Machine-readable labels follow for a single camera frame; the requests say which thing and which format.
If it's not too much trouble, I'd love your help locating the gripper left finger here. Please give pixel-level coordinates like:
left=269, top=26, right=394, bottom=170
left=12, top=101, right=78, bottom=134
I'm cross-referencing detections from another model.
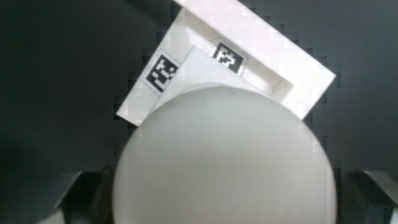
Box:
left=37, top=166, right=115, bottom=224

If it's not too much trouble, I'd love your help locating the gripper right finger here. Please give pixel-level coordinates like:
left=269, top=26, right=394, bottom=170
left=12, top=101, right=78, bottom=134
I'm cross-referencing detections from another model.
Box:
left=337, top=170, right=398, bottom=224

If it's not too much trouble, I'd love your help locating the white lamp bulb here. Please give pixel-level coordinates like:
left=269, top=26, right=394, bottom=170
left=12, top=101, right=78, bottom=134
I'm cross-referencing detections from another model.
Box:
left=113, top=86, right=335, bottom=224

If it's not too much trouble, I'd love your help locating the white lamp base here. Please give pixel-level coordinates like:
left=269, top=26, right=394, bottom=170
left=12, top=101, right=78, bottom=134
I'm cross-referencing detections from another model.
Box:
left=117, top=0, right=333, bottom=124

